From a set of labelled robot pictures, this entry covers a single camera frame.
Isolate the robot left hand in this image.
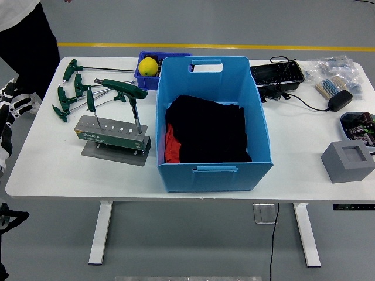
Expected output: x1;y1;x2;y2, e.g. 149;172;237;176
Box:
0;78;33;178

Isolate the small green T-handle hex key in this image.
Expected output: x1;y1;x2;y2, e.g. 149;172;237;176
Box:
86;87;103;130

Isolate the grey green hex key stand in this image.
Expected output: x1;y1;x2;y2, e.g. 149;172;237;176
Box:
73;115;152;167

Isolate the large green T-handle hex key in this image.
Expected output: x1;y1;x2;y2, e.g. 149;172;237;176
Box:
94;78;149;136

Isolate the blue folding storage box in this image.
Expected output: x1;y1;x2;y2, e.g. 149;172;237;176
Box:
155;56;275;193

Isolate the person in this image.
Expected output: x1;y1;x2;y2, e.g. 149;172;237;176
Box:
0;0;61;102

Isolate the small blue parts bin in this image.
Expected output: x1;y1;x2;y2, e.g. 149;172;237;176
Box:
134;50;193;91

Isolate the white table leg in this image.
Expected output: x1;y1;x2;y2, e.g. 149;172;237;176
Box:
88;200;114;266
292;202;322;268

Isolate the red cloth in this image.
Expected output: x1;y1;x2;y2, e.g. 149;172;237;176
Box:
165;122;181;164

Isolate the black cloth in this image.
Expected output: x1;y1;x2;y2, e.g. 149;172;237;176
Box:
165;95;253;163

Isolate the black plastic tray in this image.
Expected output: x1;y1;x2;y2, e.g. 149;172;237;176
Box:
250;60;306;88

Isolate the metal floor plate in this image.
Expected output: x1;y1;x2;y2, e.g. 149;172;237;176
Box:
253;203;278;225

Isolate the taped resistor bundle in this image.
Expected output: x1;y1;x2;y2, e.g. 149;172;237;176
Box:
315;76;348;100

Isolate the clear plastic bag of parts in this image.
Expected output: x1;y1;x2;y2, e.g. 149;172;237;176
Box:
304;54;366;100

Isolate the black power adapter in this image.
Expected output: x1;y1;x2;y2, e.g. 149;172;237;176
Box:
327;90;353;112

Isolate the light blue bowl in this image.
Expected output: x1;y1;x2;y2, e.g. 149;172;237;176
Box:
339;111;375;149

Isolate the grey hollow cube block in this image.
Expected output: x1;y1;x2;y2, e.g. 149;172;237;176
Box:
321;140;375;184

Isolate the pile of electronic components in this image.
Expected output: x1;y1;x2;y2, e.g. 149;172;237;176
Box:
344;112;375;146

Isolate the black table control panel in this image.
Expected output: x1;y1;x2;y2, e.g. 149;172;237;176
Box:
332;203;375;211

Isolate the short green T-handle hex key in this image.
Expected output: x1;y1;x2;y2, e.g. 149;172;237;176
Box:
86;90;127;112

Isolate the black adapter cable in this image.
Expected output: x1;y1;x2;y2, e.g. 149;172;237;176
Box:
257;85;331;112

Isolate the thin black cord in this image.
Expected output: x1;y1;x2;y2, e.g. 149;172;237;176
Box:
270;56;299;88

